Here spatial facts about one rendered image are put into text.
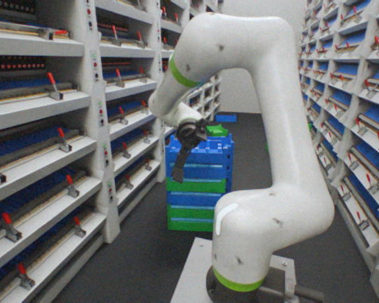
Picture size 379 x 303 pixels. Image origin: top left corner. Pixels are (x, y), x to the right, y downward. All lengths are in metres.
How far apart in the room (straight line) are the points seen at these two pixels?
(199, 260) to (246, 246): 0.25
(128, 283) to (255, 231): 0.80
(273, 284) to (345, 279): 0.75
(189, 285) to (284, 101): 0.49
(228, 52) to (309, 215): 0.38
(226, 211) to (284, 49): 0.38
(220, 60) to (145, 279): 0.94
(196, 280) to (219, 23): 0.59
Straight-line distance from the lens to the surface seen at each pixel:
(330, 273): 1.37
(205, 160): 1.22
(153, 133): 1.80
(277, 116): 0.61
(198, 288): 0.69
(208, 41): 0.55
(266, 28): 0.64
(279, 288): 0.65
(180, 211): 1.37
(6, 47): 0.88
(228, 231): 0.51
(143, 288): 1.18
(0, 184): 0.87
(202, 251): 0.77
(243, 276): 0.58
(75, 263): 1.28
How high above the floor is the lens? 0.88
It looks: 20 degrees down
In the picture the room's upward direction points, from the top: straight up
